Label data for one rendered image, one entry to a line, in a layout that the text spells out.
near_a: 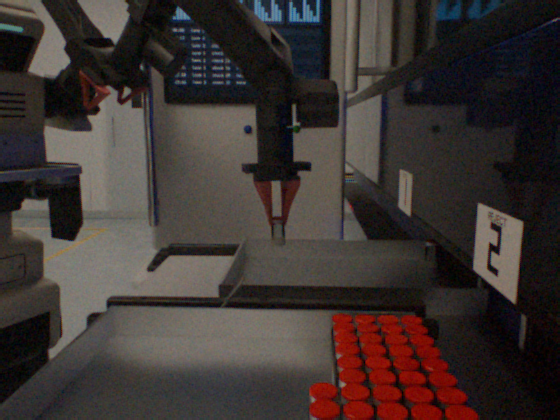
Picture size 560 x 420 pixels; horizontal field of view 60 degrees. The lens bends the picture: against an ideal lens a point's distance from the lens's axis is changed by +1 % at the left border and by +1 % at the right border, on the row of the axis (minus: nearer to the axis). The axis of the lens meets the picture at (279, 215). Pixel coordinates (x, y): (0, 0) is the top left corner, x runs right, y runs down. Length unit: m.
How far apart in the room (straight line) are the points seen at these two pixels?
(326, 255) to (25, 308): 0.59
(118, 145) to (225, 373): 5.73
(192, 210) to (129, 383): 0.79
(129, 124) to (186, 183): 4.89
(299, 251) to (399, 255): 0.18
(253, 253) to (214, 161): 0.40
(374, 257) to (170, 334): 0.44
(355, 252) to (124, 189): 5.42
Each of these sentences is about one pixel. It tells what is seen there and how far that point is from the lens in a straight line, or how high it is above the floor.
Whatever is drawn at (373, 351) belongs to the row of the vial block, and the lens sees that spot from 0.43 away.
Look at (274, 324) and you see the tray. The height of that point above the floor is 0.90.
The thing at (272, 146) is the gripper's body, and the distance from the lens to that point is 0.73.
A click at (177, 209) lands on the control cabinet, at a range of 1.24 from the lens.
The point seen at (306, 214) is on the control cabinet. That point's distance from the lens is 1.24.
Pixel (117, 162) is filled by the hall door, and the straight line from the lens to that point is 6.17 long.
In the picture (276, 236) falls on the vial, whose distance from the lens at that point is 0.76.
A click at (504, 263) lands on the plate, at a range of 0.40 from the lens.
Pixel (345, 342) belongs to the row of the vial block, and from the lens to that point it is 0.44.
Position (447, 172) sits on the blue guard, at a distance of 0.54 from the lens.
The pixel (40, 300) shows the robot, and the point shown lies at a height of 0.78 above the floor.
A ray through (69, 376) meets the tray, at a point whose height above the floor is 0.89.
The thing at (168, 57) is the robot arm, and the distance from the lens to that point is 0.97.
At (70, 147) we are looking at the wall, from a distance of 6.40.
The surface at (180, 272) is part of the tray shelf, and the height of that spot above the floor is 0.88.
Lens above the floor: 1.12
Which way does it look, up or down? 10 degrees down
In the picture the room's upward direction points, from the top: straight up
